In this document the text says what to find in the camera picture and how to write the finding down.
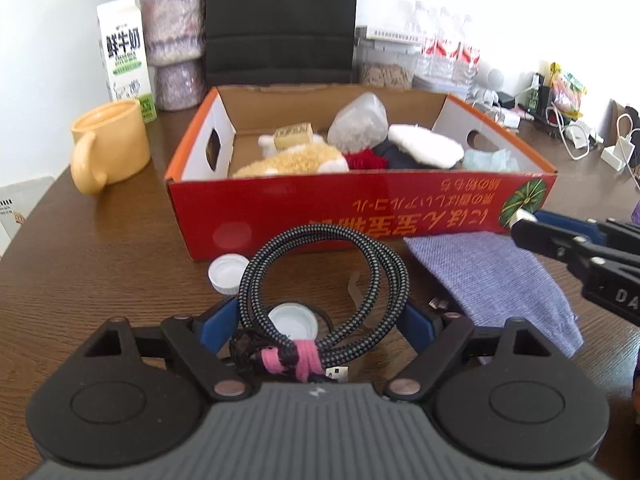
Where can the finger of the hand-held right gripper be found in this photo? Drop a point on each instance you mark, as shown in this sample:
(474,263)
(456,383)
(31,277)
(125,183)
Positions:
(565,221)
(550,244)

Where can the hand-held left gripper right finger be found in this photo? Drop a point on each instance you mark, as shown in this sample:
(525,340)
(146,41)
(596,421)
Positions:
(417,324)

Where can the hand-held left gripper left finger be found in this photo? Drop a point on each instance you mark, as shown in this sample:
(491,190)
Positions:
(217,325)

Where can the white bottle cap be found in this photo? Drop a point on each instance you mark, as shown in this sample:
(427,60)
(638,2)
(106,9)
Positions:
(292,322)
(227,272)

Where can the purple cloth pouch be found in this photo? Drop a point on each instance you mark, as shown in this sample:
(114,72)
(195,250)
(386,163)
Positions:
(480,280)

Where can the pale green bag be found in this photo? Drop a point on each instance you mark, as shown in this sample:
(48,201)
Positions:
(490,160)

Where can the red cardboard box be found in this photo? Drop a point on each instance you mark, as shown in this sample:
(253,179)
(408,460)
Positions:
(300,220)

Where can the white fuzzy cloth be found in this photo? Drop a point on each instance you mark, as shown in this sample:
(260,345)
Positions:
(425,145)

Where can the dark navy cloth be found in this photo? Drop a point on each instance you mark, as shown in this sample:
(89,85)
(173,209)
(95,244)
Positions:
(395,157)

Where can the yellow white plush toy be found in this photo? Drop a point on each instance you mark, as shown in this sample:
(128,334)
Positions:
(300,160)

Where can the translucent plastic bag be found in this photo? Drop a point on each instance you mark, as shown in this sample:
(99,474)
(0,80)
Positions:
(357,125)

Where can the clear rubber strip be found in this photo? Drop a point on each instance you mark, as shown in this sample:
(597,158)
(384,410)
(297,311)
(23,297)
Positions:
(353,290)

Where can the white plug adapter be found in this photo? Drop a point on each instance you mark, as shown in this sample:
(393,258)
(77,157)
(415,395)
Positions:
(580,134)

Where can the white square charger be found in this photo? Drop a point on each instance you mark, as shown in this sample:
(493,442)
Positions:
(507,117)

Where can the brown cardboard item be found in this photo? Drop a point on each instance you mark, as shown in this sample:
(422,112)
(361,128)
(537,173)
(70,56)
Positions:
(616,112)

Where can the black upright stand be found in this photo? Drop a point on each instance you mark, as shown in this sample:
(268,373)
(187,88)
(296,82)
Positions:
(545,100)

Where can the small green bottle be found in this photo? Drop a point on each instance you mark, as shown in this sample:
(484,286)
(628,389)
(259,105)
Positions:
(534,97)

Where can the yellow green snack packet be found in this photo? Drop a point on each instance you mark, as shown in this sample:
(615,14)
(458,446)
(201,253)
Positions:
(567,92)

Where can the black power adapter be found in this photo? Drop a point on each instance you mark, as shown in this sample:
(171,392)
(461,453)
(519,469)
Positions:
(506,99)

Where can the white robot speaker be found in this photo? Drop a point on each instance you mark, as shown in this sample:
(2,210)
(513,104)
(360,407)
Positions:
(492,77)

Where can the red fuzzy cloth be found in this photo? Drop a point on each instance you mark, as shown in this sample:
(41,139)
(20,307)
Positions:
(365,160)

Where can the white tin box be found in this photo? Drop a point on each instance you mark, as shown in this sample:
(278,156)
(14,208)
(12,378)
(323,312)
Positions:
(440,84)

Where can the small tan box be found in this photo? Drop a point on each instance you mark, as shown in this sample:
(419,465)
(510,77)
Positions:
(295,135)

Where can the yellow ceramic mug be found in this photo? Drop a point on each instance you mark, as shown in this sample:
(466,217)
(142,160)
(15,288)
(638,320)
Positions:
(115,145)

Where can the white printed booklet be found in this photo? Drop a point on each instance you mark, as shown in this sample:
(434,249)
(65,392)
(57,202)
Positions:
(20,205)

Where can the clear seed container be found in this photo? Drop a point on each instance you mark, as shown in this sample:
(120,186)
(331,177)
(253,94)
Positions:
(385,75)

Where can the flat white box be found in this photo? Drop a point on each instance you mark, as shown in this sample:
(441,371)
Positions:
(395,34)

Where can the white green milk carton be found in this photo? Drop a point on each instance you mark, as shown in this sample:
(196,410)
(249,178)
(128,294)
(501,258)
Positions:
(122,50)

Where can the mottled purple vase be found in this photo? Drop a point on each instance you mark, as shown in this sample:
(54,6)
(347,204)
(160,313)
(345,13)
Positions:
(172,35)

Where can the black paper bag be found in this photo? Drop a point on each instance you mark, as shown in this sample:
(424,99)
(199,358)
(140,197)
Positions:
(280,20)

